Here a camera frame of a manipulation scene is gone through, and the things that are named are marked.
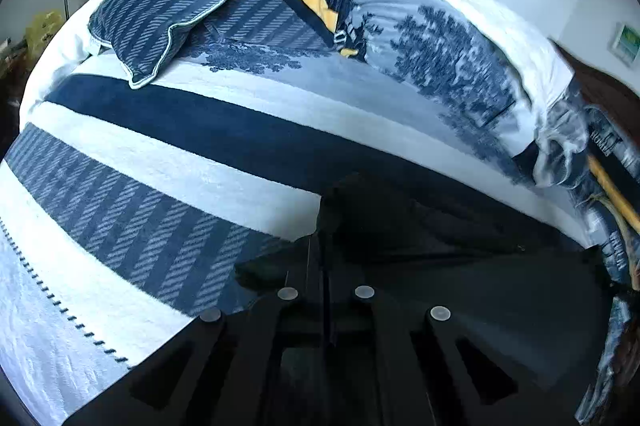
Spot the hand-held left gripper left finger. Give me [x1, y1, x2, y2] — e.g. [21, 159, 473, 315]
[62, 233, 326, 426]

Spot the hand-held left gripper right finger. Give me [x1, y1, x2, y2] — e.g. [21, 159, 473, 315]
[326, 233, 581, 426]

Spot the black puffer jacket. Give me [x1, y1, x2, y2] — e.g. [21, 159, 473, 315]
[234, 172, 640, 412]

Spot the blue striped patterned bedsheet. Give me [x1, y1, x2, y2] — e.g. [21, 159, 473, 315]
[0, 51, 601, 426]

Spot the tree print duvet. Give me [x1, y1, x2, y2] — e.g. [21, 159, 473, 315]
[270, 0, 601, 202]

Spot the navy pillow with yellow stripe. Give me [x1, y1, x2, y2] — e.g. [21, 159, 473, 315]
[582, 106, 640, 292]

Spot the blue striped pillow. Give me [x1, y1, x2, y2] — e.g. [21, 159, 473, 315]
[89, 0, 321, 89]

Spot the dark wooden headboard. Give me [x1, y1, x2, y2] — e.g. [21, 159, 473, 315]
[550, 37, 640, 147]

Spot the white mattress cover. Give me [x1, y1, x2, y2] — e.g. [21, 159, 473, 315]
[20, 0, 181, 117]

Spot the yellow plastic bag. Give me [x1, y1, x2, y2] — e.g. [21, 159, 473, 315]
[25, 10, 63, 57]

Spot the white wall panel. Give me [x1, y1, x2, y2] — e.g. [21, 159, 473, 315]
[610, 22, 640, 67]

